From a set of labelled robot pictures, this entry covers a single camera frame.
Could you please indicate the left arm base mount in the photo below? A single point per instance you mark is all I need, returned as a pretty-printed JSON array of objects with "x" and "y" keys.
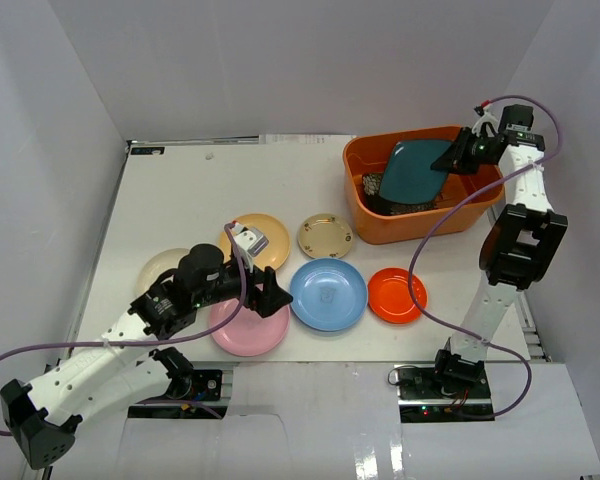
[{"x": 198, "y": 396}]

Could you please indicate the yellow round plate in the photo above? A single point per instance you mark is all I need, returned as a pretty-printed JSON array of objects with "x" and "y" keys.
[{"x": 276, "y": 252}]

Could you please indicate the white paper sheet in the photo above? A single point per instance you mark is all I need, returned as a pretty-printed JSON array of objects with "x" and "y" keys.
[{"x": 303, "y": 139}]

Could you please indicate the small orange round plate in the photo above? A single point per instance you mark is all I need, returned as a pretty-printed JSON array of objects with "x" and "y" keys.
[{"x": 389, "y": 297}]

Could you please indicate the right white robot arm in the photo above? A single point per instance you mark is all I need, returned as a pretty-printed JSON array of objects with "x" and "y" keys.
[{"x": 520, "y": 246}]

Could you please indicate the black floral square plate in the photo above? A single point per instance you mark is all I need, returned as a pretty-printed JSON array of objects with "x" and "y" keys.
[{"x": 371, "y": 186}]

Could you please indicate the blue round plate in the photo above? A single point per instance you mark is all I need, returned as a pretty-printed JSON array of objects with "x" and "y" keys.
[{"x": 329, "y": 295}]

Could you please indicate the teal square plate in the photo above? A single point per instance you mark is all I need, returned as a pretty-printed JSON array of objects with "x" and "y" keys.
[{"x": 408, "y": 177}]

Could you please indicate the pink round plate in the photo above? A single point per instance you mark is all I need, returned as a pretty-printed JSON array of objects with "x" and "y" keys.
[{"x": 249, "y": 335}]

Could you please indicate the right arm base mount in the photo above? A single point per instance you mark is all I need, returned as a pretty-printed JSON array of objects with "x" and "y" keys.
[{"x": 423, "y": 399}]

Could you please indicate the orange plastic bin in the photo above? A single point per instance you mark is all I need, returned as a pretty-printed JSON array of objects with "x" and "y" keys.
[{"x": 370, "y": 154}]

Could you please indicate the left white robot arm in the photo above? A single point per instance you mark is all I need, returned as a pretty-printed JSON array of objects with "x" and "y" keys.
[{"x": 134, "y": 360}]

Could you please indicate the black label sticker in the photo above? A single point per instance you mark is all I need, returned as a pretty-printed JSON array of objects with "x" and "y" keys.
[{"x": 147, "y": 151}]

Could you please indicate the small beige patterned plate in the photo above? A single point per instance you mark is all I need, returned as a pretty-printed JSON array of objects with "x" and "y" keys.
[{"x": 325, "y": 235}]

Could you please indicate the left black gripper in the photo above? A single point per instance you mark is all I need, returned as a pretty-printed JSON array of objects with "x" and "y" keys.
[{"x": 256, "y": 293}]

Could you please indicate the cream round plate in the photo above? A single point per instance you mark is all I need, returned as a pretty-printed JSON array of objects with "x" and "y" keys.
[{"x": 157, "y": 265}]

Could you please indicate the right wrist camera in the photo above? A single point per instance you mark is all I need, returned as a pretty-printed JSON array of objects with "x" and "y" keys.
[{"x": 486, "y": 124}]

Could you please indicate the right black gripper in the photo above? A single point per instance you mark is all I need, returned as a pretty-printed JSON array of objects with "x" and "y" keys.
[{"x": 459, "y": 148}]

